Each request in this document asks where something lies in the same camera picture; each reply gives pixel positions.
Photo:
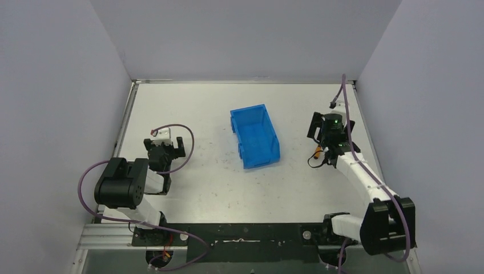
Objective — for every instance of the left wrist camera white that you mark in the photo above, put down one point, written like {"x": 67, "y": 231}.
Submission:
{"x": 161, "y": 136}

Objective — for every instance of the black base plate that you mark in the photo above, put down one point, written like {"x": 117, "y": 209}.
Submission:
{"x": 247, "y": 255}

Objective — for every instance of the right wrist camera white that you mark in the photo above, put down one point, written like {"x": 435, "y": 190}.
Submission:
{"x": 338, "y": 107}

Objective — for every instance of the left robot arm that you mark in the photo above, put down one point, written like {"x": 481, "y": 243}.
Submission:
{"x": 123, "y": 184}

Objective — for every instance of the blue plastic bin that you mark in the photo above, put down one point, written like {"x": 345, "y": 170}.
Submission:
{"x": 258, "y": 144}

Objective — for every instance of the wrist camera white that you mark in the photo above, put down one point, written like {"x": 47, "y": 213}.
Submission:
{"x": 161, "y": 136}
{"x": 338, "y": 107}

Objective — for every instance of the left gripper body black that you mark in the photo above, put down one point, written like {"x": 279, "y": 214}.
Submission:
{"x": 165, "y": 149}

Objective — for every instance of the aluminium frame rail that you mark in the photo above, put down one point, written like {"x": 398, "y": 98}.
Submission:
{"x": 109, "y": 236}

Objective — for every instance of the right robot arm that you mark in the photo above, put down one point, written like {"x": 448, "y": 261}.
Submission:
{"x": 389, "y": 221}

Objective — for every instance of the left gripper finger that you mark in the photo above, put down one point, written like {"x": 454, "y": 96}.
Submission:
{"x": 180, "y": 149}
{"x": 147, "y": 143}

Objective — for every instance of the orange handled screwdriver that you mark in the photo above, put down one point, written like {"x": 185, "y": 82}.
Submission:
{"x": 317, "y": 152}

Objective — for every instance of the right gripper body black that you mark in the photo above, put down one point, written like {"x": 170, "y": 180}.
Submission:
{"x": 323, "y": 138}

